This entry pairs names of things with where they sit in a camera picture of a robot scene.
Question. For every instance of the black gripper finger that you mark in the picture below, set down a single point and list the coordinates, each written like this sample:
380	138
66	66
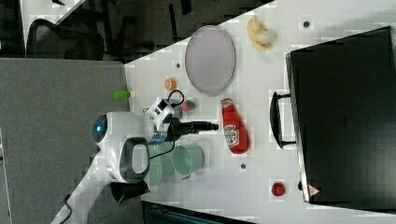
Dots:
203	126

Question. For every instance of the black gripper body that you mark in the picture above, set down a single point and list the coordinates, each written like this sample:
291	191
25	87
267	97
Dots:
177	129

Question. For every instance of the red plush ketchup bottle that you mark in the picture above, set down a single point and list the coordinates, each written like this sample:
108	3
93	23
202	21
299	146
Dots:
235	132

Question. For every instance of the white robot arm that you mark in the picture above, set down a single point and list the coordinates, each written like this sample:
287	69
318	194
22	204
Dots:
123	140

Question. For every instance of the green strainer bowl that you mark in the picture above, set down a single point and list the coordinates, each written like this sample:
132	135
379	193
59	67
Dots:
160	165

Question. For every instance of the blue bowl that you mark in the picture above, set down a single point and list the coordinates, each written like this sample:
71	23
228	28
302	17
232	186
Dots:
178	109

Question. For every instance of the plush strawberry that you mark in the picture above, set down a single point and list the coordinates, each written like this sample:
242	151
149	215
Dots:
188	105

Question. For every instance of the green metal cup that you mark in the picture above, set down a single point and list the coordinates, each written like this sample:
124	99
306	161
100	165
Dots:
188	159

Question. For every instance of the plush orange half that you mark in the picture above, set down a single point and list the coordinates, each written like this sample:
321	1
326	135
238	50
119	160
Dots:
170	84

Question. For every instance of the grey oval plate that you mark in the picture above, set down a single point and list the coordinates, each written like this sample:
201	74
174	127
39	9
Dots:
210	60

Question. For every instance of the green marker cap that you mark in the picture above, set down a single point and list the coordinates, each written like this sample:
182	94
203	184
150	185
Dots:
121	95

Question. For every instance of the black cylinder lower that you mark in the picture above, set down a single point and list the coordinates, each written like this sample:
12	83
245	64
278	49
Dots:
122	191

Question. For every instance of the red plush tomato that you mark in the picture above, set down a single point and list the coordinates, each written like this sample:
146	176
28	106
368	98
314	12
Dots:
278	189

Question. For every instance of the plush peeled banana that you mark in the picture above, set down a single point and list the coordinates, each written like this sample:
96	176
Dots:
260	36

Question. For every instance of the black office chair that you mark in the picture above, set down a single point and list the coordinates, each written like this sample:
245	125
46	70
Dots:
47	40

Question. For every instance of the black toaster oven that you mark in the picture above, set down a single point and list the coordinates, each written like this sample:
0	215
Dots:
343	104

